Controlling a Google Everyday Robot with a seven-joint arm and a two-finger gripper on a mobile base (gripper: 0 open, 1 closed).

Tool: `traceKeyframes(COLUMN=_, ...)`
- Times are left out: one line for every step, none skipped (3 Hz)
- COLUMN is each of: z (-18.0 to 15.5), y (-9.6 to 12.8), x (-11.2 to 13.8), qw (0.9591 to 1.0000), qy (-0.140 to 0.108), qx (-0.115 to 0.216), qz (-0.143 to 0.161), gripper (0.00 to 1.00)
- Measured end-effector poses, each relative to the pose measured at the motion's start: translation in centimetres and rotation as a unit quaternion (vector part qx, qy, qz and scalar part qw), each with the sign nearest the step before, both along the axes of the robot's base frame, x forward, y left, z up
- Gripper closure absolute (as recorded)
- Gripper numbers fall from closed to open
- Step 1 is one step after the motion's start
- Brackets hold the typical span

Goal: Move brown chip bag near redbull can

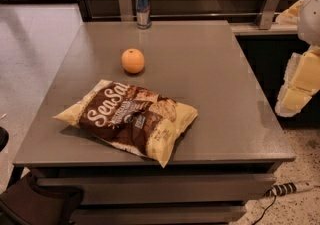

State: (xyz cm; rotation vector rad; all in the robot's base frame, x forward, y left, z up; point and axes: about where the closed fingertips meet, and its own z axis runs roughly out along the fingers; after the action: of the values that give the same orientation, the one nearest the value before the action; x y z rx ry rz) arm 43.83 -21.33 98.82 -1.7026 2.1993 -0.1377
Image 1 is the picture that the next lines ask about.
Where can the grey drawer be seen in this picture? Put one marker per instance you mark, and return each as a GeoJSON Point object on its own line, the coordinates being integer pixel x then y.
{"type": "Point", "coordinates": [167, 189]}
{"type": "Point", "coordinates": [195, 215]}

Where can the white power strip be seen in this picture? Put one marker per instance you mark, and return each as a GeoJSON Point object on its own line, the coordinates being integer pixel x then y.
{"type": "Point", "coordinates": [289, 188]}

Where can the metal bracket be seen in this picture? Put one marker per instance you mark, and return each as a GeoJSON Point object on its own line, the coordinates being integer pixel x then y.
{"type": "Point", "coordinates": [265, 17]}
{"type": "Point", "coordinates": [126, 10]}

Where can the lower grey drawer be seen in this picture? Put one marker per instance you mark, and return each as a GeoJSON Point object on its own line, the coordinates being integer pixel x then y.
{"type": "Point", "coordinates": [195, 215]}

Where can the redbull can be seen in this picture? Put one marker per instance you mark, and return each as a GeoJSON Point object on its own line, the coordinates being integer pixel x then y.
{"type": "Point", "coordinates": [143, 14]}

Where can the dark brown chair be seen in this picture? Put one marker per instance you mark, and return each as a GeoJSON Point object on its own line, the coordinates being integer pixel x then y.
{"type": "Point", "coordinates": [26, 203]}

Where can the left metal bracket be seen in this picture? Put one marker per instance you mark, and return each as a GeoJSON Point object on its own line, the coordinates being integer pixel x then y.
{"type": "Point", "coordinates": [126, 10]}

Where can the right metal bracket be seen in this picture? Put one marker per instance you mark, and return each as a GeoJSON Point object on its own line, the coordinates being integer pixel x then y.
{"type": "Point", "coordinates": [265, 17]}

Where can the brown yellow chip bag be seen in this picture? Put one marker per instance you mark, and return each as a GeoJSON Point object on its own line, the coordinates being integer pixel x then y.
{"type": "Point", "coordinates": [131, 118]}

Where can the horizontal metal rail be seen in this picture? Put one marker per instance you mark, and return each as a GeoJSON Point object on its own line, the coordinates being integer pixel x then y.
{"type": "Point", "coordinates": [180, 16]}

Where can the upper grey drawer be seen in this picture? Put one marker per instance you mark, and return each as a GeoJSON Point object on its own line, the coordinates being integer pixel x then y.
{"type": "Point", "coordinates": [167, 189]}

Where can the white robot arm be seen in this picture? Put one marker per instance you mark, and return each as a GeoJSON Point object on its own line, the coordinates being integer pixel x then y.
{"type": "Point", "coordinates": [305, 14]}

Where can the orange fruit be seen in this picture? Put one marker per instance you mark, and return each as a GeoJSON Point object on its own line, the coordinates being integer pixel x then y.
{"type": "Point", "coordinates": [133, 61]}

